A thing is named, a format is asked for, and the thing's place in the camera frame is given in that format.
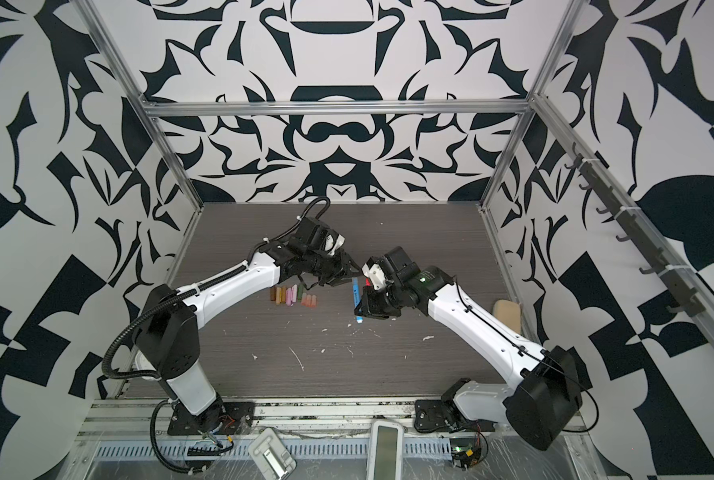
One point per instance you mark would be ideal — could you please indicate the blue highlighter pen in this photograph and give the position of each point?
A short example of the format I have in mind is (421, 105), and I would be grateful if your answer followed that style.
(357, 297)

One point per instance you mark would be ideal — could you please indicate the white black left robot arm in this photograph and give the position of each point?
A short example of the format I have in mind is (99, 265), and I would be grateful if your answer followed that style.
(164, 343)

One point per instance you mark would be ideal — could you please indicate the white clamp bracket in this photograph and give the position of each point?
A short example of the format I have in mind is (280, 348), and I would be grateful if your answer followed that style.
(271, 456)

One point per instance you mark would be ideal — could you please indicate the beige foam block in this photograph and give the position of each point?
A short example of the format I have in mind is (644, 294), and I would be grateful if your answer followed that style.
(509, 313)

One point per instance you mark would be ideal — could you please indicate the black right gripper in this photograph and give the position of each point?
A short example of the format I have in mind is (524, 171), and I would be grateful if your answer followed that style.
(372, 309)

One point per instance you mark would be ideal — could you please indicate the small circuit board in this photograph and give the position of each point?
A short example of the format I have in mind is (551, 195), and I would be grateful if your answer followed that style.
(468, 452)

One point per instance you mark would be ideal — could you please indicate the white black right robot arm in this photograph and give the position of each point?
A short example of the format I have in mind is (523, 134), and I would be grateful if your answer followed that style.
(542, 391)

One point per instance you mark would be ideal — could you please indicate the white rectangular tablet device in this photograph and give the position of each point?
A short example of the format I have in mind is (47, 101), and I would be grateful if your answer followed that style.
(386, 450)

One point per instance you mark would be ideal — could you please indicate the black wall hook rail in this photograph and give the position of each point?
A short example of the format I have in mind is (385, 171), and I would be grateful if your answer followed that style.
(640, 231)

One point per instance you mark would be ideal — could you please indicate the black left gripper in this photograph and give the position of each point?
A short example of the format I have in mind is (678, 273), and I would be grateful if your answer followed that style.
(344, 272)

